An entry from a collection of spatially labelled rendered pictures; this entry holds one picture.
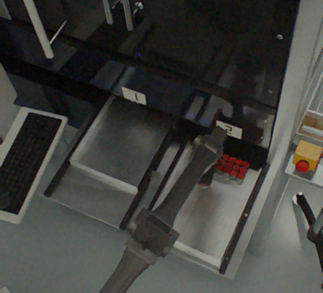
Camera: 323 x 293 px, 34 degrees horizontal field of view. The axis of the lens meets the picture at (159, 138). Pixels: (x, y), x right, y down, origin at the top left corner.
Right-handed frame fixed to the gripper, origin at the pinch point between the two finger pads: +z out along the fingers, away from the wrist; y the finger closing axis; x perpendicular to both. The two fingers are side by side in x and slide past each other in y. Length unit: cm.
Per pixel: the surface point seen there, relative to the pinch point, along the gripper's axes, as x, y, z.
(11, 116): 97, 39, 46
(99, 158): 36.8, 4.4, 3.8
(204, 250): -4.0, -21.7, 3.4
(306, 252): -45, 14, 93
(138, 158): 23.5, 6.6, 3.9
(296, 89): -23.0, 11.3, -40.5
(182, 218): 4.7, -12.5, 3.6
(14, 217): 62, -19, 11
